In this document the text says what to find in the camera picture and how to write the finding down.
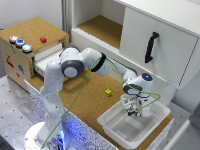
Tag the wooden drawer box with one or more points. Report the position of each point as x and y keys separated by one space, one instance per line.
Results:
x=30 y=30

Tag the white plastic box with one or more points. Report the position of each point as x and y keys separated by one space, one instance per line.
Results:
x=123 y=128

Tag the pink block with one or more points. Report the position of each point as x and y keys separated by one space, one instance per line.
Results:
x=43 y=39

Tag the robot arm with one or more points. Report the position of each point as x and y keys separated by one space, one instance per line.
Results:
x=53 y=83

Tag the yellow block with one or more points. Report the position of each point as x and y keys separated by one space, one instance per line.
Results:
x=108 y=92

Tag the wooden drawer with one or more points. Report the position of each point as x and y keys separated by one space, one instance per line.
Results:
x=45 y=61

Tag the red button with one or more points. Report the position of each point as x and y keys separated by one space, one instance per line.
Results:
x=13 y=39

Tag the blue button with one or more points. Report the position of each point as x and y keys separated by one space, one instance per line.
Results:
x=20 y=42

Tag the white cabinet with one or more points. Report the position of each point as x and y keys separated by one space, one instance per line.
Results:
x=100 y=10

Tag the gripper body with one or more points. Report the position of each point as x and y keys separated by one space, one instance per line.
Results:
x=142 y=101

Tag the white sliding door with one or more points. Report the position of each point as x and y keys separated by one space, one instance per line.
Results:
x=173 y=43

